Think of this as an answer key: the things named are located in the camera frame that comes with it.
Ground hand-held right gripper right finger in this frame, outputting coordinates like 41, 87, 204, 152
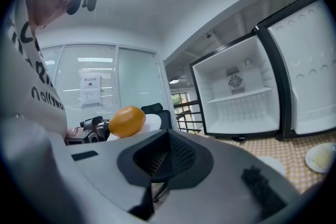
154, 129, 302, 224

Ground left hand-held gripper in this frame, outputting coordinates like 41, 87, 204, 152
65, 115, 111, 146

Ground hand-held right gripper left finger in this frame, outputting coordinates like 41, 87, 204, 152
67, 128, 169, 220

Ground white round plate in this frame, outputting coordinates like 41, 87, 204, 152
106, 113, 163, 143

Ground orange fruit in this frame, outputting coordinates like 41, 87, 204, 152
108, 105, 147, 138

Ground mini fridge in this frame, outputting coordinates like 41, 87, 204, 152
189, 0, 336, 143

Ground black metal railing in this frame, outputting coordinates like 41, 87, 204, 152
174, 99, 204, 133

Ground white paper notice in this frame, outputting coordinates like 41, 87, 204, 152
80, 73, 102, 108

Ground black office chair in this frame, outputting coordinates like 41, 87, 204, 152
140, 102, 173, 131

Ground person's white printed shirt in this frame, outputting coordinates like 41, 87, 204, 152
0, 0, 68, 140

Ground white plate with yellow food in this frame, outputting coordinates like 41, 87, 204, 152
258, 155, 287, 179

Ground person's head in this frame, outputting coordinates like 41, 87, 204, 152
27, 0, 72, 30

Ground window with dark frame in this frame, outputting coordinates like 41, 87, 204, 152
171, 92, 190, 114

